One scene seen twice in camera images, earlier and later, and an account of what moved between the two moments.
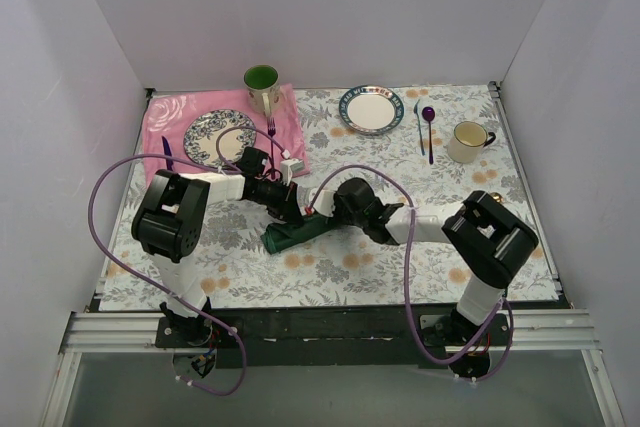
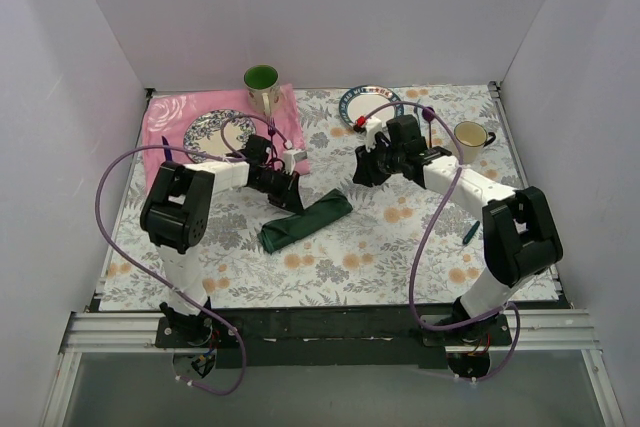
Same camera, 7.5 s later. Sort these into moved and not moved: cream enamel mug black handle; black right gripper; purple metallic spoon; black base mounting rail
Moved: black right gripper
Not moved: purple metallic spoon; cream enamel mug black handle; black base mounting rail
